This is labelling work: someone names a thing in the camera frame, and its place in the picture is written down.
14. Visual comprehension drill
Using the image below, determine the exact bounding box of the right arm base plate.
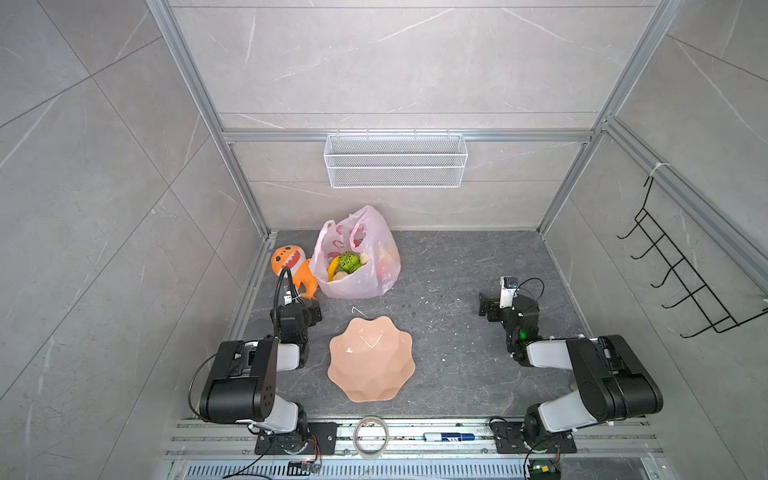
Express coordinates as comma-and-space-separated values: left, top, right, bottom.
488, 417, 577, 454

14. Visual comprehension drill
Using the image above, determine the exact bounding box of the white wire mesh basket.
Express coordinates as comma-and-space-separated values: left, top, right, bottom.
323, 133, 469, 189

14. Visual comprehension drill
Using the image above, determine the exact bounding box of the roll of clear tape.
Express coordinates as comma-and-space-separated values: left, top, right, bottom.
352, 416, 390, 460

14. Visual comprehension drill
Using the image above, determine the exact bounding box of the blue marker pen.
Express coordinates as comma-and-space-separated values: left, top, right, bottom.
423, 432, 476, 443

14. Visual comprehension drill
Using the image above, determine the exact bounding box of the pink scalloped plastic bowl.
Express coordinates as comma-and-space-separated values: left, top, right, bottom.
327, 316, 415, 403

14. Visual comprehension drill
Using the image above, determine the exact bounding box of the pink plastic bag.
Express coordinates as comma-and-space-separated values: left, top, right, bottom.
310, 206, 401, 300

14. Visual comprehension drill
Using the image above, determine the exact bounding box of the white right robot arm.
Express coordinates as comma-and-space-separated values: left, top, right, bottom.
478, 288, 663, 452

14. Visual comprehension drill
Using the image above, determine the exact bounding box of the green fake custard apple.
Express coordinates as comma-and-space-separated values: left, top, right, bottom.
338, 252, 363, 274

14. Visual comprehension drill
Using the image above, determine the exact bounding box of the black wire hook rack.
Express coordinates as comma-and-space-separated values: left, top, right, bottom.
616, 176, 767, 339

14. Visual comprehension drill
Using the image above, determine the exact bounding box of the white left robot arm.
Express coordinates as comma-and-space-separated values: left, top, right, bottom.
187, 299, 322, 455

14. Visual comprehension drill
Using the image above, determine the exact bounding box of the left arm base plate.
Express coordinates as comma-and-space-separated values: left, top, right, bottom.
254, 422, 339, 456

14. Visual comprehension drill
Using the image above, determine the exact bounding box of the orange shark plush toy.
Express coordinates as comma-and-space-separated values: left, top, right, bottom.
271, 245, 318, 300

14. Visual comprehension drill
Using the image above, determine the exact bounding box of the yellow fake banana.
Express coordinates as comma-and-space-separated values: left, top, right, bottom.
328, 256, 339, 282

